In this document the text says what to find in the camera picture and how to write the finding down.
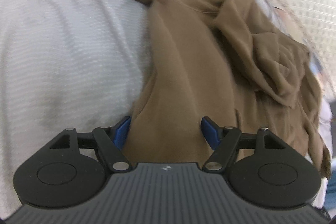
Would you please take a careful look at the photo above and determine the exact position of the brown zip hoodie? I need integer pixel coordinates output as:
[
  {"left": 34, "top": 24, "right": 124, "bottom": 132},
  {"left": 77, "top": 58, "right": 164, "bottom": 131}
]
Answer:
[{"left": 123, "top": 0, "right": 330, "bottom": 177}]

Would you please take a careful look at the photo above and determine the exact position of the white bed sheet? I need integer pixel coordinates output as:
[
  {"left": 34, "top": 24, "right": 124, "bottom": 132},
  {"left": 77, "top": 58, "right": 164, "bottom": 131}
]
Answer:
[{"left": 1, "top": 0, "right": 151, "bottom": 218}]

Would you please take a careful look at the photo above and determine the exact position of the patchwork patterned pillow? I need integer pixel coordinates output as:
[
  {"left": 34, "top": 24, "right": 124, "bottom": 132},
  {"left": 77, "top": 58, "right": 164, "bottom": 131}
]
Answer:
[{"left": 273, "top": 6, "right": 333, "bottom": 155}]

